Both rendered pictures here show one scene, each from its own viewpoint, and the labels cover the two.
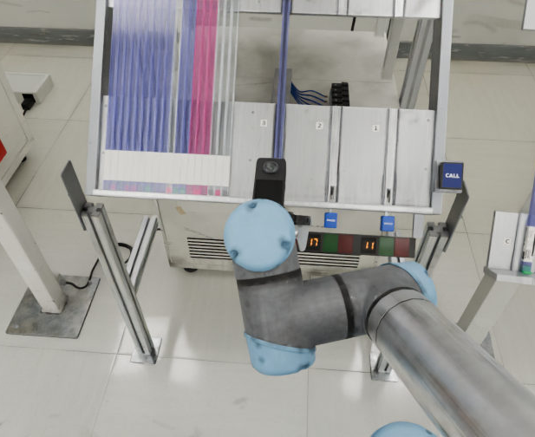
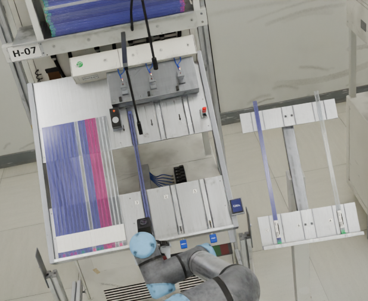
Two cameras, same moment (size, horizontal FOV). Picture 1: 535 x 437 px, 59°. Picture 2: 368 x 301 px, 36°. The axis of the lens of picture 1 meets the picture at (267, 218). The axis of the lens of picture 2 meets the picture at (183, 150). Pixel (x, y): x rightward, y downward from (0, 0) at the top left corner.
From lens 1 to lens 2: 1.16 m
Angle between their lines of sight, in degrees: 15
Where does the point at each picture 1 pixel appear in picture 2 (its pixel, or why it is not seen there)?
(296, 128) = (154, 200)
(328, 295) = (173, 261)
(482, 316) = (300, 286)
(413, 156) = (217, 200)
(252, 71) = (123, 170)
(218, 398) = not seen: outside the picture
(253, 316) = (147, 275)
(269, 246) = (147, 246)
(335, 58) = (174, 149)
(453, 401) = (206, 270)
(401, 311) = (196, 257)
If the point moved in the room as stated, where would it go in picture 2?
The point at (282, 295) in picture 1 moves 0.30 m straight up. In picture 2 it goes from (155, 264) to (135, 180)
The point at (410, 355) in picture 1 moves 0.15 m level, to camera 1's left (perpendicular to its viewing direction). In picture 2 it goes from (198, 267) to (144, 280)
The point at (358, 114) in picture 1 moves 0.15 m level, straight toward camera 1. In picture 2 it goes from (184, 186) to (182, 212)
